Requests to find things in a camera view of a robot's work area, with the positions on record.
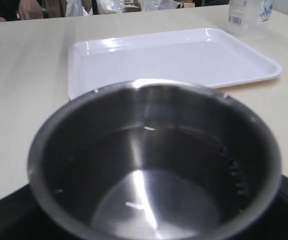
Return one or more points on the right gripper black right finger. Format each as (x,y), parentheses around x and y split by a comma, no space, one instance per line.
(274,223)

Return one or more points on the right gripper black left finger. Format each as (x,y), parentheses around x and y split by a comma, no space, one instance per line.
(16,206)

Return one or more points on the stainless steel cup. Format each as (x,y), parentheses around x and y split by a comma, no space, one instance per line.
(154,159)

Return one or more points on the clear plastic bottle with label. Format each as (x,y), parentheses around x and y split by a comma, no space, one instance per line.
(248,15)

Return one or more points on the person hand in background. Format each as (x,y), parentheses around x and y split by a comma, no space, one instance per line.
(30,10)

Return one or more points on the white plastic tray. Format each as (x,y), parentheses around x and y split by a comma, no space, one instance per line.
(206,56)

